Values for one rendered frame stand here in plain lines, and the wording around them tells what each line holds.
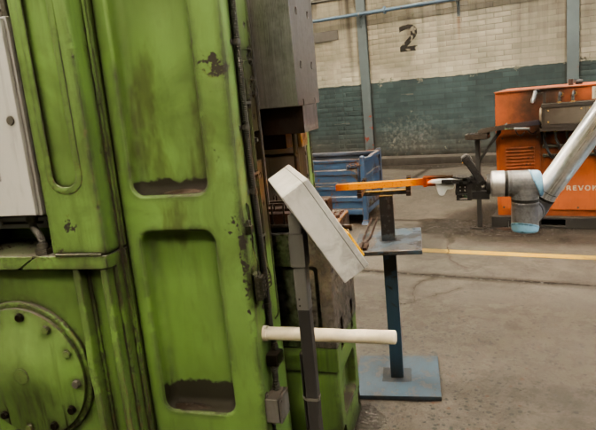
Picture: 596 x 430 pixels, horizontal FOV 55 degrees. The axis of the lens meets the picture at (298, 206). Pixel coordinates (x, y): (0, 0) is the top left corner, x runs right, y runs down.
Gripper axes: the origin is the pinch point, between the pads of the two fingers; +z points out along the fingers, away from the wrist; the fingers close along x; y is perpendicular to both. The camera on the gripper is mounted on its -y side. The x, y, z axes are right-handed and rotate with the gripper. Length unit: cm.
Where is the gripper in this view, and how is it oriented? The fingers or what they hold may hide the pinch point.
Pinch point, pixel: (431, 179)
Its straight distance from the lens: 209.0
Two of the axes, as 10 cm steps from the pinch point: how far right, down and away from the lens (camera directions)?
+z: -9.6, 0.2, 2.9
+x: 2.8, -2.0, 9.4
